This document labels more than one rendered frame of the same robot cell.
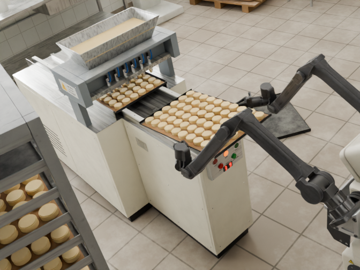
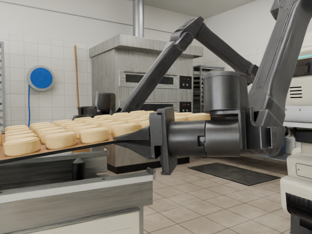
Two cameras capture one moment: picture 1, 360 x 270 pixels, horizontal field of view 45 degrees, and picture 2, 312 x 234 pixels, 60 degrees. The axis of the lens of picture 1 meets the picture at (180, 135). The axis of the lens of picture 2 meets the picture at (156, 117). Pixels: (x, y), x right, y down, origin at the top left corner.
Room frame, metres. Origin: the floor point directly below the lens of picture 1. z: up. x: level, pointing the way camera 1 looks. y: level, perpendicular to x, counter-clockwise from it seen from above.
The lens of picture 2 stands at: (1.60, 0.44, 1.04)
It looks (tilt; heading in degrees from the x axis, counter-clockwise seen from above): 3 degrees down; 275
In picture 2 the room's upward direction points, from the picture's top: straight up
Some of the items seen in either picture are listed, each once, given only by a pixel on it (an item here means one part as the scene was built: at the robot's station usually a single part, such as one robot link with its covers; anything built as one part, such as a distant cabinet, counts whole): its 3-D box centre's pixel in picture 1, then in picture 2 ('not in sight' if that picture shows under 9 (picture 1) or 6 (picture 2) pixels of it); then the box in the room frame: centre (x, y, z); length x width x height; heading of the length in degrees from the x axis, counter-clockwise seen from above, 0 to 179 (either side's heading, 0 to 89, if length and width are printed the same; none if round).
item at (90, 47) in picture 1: (111, 39); not in sight; (2.48, 0.27, 1.25); 0.56 x 0.29 x 0.14; 123
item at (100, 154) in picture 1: (107, 122); not in sight; (2.87, 0.53, 0.42); 1.28 x 0.72 x 0.84; 33
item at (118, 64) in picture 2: not in sight; (145, 106); (2.20, -4.19, 1.01); 1.56 x 1.20 x 2.01; 39
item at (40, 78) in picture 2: not in sight; (40, 100); (3.79, -3.63, 1.10); 0.41 x 0.15 x 1.10; 39
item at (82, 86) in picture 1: (121, 74); not in sight; (2.48, 0.27, 1.01); 0.72 x 0.33 x 0.34; 123
